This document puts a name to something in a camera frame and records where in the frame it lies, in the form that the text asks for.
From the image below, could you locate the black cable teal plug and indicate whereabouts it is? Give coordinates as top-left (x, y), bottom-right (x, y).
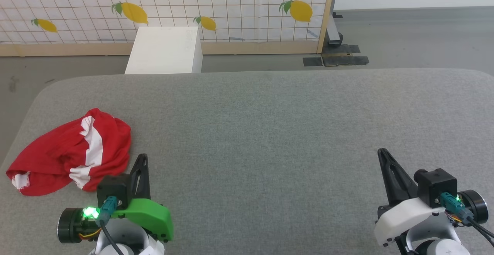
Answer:
top-left (440, 192), bottom-right (494, 241)
top-left (95, 196), bottom-right (125, 255)

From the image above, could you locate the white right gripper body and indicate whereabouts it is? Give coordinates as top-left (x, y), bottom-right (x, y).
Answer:
top-left (373, 189), bottom-right (489, 248)

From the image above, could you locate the red and white shirt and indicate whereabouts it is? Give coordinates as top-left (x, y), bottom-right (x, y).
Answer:
top-left (6, 108), bottom-right (132, 197)

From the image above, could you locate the white paper label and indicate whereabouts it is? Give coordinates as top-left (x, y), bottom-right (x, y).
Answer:
top-left (139, 239), bottom-right (166, 255)

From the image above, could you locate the lemon print partition screen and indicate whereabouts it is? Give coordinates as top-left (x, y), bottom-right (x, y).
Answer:
top-left (0, 0), bottom-right (339, 57)

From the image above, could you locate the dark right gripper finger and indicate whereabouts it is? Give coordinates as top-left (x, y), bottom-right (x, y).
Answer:
top-left (377, 148), bottom-right (420, 206)

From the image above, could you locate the grey metal stand leg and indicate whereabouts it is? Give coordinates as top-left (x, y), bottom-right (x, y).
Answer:
top-left (326, 11), bottom-right (344, 47)

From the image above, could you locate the grey fabric sofa cushion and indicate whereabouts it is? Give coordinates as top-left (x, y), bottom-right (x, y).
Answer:
top-left (0, 68), bottom-right (494, 255)

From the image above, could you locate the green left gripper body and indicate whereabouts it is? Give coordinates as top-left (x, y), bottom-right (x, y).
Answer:
top-left (58, 199), bottom-right (174, 244)

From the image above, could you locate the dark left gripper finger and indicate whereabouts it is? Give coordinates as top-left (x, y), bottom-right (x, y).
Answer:
top-left (129, 154), bottom-right (150, 201)

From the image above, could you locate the white box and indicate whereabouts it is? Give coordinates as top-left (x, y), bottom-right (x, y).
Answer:
top-left (124, 26), bottom-right (203, 74)

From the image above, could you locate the large black floor plate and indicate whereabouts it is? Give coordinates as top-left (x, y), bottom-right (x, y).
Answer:
top-left (321, 44), bottom-right (370, 67)

